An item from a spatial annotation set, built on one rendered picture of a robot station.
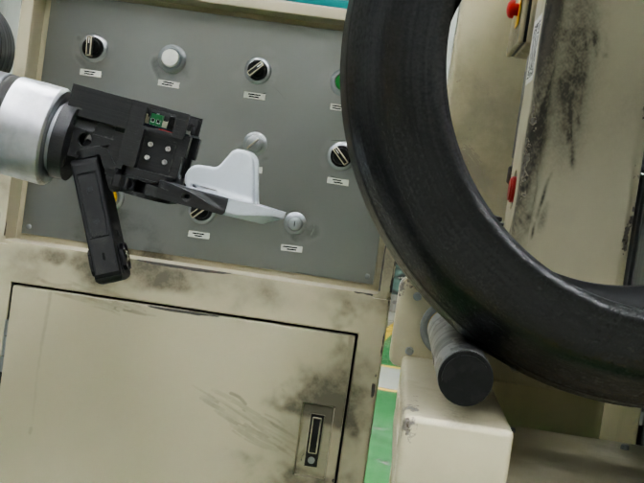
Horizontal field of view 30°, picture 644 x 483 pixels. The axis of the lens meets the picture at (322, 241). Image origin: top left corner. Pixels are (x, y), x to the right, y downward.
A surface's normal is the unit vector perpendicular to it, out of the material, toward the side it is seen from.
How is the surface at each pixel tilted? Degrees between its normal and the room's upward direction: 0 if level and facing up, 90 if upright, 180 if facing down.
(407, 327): 90
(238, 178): 90
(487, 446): 90
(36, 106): 57
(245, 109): 90
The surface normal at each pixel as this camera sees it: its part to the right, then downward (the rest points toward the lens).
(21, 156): -0.17, 0.50
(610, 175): -0.07, 0.04
